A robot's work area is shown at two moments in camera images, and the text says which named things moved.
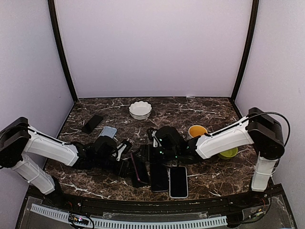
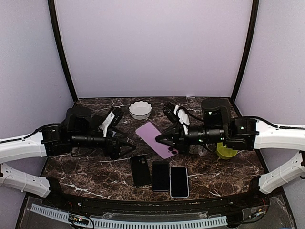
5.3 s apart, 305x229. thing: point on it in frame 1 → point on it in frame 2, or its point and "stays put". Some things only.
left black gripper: x=121 y=170 → x=114 y=153
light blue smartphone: x=178 y=182 stays put
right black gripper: x=147 y=154 → x=180 y=143
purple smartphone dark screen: x=159 y=181 stays put
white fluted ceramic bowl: x=140 y=110 stays put
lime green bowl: x=228 y=154 stays put
